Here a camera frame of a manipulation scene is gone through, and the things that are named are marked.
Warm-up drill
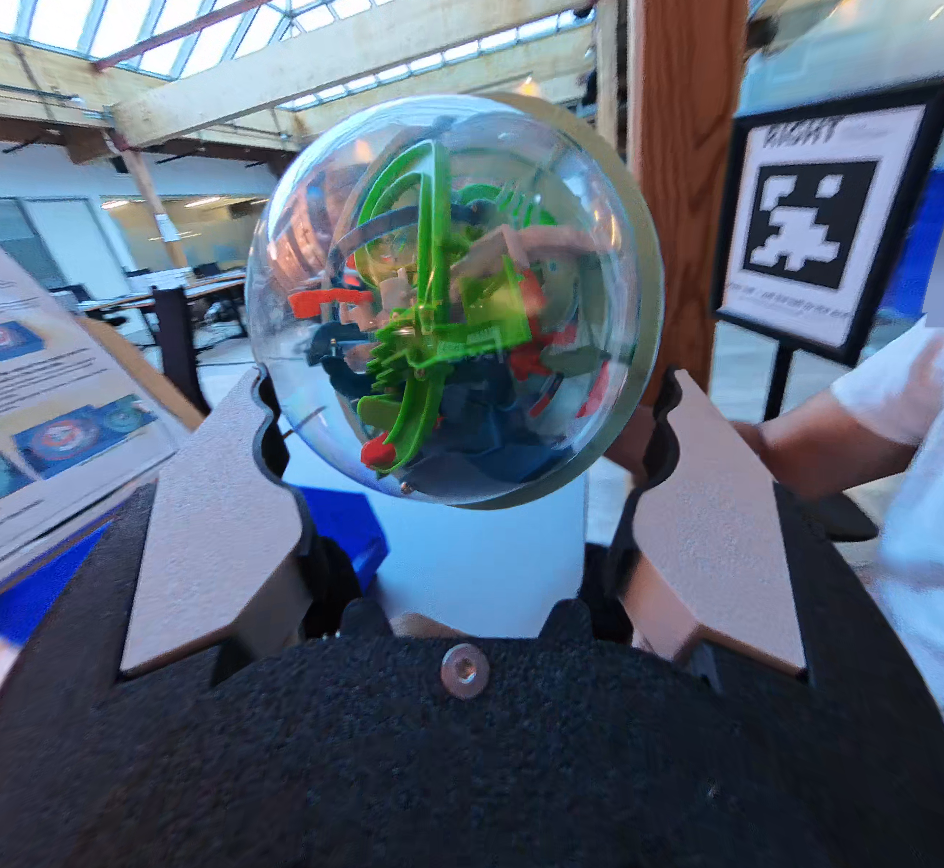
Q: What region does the black framed tag sign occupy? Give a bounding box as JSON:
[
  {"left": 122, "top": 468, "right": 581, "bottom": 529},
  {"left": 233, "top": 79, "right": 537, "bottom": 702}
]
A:
[{"left": 710, "top": 85, "right": 944, "bottom": 423}]

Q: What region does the person in white shirt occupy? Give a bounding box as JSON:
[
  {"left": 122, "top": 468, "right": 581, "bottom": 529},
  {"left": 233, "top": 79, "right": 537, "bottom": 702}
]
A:
[{"left": 832, "top": 318, "right": 944, "bottom": 699}]

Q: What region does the clear plastic maze ball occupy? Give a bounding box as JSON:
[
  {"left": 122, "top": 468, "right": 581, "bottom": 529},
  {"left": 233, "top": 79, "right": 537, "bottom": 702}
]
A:
[{"left": 245, "top": 94, "right": 665, "bottom": 511}]

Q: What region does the wooden pillar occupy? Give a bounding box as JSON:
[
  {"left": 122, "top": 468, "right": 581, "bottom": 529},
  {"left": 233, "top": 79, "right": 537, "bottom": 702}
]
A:
[{"left": 625, "top": 0, "right": 759, "bottom": 408}]

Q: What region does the background office desk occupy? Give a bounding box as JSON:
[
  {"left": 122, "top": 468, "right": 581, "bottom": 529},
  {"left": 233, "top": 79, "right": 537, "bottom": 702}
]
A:
[{"left": 74, "top": 269, "right": 248, "bottom": 353}]

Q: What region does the person's right hand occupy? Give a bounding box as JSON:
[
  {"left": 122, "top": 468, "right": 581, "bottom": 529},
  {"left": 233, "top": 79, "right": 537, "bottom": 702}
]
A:
[{"left": 603, "top": 405, "right": 662, "bottom": 486}]

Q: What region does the laminated instruction sheet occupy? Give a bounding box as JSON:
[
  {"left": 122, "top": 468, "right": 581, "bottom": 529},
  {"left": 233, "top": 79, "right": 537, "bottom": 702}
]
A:
[{"left": 0, "top": 249, "right": 181, "bottom": 567}]

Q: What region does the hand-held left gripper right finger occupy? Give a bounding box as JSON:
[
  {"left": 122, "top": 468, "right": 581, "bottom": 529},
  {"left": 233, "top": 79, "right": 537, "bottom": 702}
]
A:
[{"left": 601, "top": 367, "right": 808, "bottom": 677}]

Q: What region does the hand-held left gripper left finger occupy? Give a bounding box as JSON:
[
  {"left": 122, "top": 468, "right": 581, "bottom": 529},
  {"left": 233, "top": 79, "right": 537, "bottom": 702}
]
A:
[{"left": 120, "top": 367, "right": 329, "bottom": 677}]

